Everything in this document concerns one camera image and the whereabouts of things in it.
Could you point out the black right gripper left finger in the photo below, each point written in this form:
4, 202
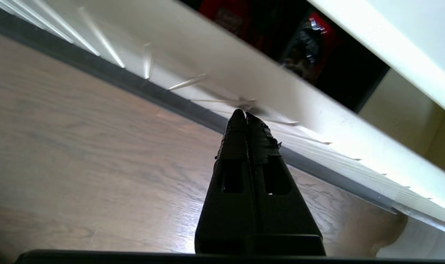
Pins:
226, 205

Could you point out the black compartment organizer box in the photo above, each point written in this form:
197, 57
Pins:
354, 79

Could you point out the cream ribbed drawer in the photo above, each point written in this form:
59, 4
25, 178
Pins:
244, 66

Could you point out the red black snack packet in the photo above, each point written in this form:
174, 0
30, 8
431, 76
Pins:
317, 40

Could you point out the white slatted cabinet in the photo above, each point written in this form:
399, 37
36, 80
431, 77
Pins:
409, 44

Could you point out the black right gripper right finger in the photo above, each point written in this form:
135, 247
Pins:
284, 212

